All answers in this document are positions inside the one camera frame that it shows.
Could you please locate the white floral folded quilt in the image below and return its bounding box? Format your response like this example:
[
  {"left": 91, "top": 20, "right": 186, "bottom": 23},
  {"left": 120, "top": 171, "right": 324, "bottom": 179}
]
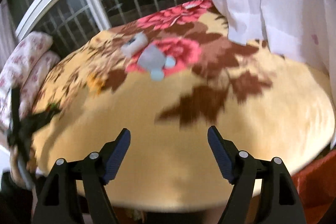
[{"left": 1, "top": 31, "right": 60, "bottom": 130}]

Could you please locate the yellow floral fleece blanket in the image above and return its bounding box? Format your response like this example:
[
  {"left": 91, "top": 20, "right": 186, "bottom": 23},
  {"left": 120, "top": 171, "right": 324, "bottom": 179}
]
[{"left": 34, "top": 0, "right": 335, "bottom": 211}]

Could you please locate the red plastic bag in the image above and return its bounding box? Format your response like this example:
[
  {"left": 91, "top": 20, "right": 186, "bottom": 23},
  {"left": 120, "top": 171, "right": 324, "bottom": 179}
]
[{"left": 292, "top": 150, "right": 336, "bottom": 224}]

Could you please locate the white curtain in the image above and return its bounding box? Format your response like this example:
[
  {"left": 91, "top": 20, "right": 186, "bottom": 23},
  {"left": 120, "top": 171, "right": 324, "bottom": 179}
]
[{"left": 198, "top": 0, "right": 336, "bottom": 77}]

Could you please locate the white blue crumpled packet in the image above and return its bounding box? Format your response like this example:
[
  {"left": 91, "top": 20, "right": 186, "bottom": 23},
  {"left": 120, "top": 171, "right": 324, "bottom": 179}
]
[{"left": 121, "top": 32, "right": 149, "bottom": 58}]

